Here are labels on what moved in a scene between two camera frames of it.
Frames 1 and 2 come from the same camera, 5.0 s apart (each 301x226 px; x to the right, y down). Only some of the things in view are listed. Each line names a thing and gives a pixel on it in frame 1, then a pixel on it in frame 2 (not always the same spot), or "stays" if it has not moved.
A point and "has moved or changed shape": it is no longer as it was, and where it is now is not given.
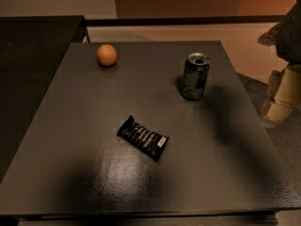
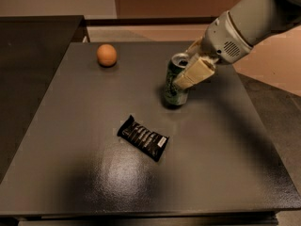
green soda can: x=195 y=76 has moved or changed shape
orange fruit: x=106 y=56 stays
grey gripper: x=291 y=38 -> x=223 y=39
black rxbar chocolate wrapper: x=151 y=143 stays
